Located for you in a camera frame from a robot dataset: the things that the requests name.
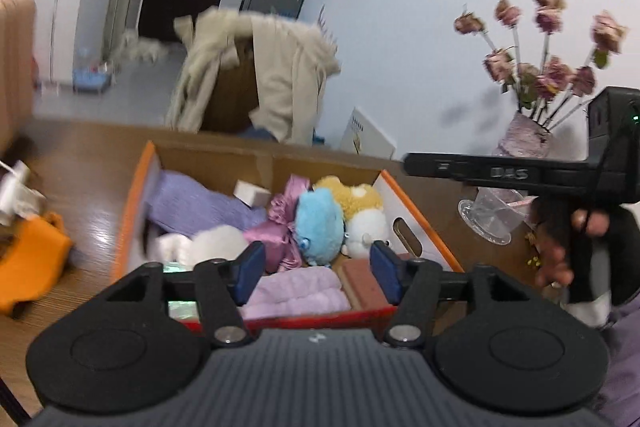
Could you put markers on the white fluffy plush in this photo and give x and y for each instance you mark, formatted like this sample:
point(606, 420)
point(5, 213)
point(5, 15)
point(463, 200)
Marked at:
point(215, 242)

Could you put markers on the yellow and white plush toy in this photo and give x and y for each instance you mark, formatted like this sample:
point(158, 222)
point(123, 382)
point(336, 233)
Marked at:
point(365, 227)

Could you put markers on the mauve satin cloth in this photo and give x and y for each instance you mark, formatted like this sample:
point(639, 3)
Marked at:
point(280, 217)

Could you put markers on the brown chair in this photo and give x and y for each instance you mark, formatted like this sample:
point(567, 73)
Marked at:
point(230, 97)

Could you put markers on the purple glass vase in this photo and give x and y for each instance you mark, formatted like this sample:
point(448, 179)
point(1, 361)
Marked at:
point(525, 137)

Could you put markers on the beige coat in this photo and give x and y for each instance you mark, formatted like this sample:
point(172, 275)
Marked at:
point(285, 72)

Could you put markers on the white charger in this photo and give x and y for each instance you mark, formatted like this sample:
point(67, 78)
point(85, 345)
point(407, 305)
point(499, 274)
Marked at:
point(15, 192)

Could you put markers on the pink straw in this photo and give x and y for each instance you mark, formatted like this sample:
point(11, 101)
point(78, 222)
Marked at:
point(520, 203)

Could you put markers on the cardboard box with orange rim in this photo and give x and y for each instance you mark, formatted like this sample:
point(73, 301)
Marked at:
point(215, 162)

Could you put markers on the purple knit pouch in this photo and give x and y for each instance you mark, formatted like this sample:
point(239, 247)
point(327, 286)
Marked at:
point(200, 207)

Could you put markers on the blue tray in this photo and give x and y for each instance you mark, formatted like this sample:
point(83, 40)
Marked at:
point(92, 79)

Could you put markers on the pink sponge block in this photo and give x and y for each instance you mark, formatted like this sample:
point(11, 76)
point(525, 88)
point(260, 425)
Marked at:
point(362, 284)

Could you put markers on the lilac folded towel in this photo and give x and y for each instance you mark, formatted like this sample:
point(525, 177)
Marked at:
point(300, 292)

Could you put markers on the clear glass cup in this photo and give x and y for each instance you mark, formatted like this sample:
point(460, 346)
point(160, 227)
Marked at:
point(487, 219)

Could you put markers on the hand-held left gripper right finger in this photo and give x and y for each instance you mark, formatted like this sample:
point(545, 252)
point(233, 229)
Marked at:
point(385, 272)

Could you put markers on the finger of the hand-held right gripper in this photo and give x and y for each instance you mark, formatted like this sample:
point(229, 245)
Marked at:
point(500, 172)

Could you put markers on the person's purple clothing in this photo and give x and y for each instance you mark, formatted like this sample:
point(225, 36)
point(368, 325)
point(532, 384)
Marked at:
point(625, 357)

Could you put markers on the bunch of dried roses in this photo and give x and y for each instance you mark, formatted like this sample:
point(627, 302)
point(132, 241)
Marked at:
point(555, 74)

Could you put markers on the person's right hand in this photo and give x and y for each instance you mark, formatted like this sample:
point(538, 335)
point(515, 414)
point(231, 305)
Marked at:
point(555, 262)

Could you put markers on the orange cloth object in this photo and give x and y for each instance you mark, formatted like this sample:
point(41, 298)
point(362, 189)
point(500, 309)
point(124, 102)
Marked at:
point(30, 262)

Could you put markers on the blue plush toy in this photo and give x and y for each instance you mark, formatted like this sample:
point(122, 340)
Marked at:
point(320, 222)

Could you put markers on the small white block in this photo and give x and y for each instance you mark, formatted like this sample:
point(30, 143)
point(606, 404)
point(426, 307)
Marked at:
point(252, 194)

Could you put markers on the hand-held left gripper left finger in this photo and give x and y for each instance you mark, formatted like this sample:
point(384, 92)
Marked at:
point(250, 269)

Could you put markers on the white fluffy dog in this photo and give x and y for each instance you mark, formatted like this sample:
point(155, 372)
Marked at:
point(142, 47)

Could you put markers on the white flat box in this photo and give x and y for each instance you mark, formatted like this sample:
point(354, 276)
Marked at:
point(365, 137)

